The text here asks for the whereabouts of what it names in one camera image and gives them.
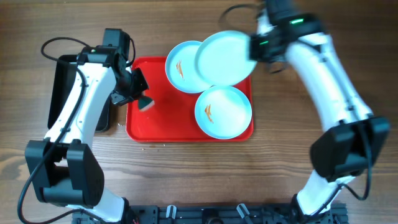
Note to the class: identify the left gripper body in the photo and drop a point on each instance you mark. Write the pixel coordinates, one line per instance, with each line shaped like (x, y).
(138, 84)

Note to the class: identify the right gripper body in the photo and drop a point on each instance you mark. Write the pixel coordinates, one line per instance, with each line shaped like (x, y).
(255, 47)

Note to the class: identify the green scouring sponge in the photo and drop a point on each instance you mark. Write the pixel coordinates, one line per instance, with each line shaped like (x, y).
(144, 103)

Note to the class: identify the light blue plate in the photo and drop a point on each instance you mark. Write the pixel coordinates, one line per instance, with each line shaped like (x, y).
(223, 58)
(223, 112)
(180, 68)

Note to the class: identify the light blue plate top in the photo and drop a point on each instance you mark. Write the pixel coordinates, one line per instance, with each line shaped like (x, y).
(180, 68)

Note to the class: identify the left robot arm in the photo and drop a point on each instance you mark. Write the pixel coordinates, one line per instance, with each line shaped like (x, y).
(63, 169)

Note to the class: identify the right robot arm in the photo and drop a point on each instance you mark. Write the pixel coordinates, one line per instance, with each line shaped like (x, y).
(352, 135)

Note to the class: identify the red plastic tray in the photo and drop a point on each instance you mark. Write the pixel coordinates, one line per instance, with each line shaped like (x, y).
(171, 118)

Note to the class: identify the black rectangular tray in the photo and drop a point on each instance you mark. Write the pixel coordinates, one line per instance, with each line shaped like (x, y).
(62, 86)

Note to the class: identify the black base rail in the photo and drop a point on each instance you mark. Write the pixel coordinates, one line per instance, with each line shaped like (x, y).
(266, 214)

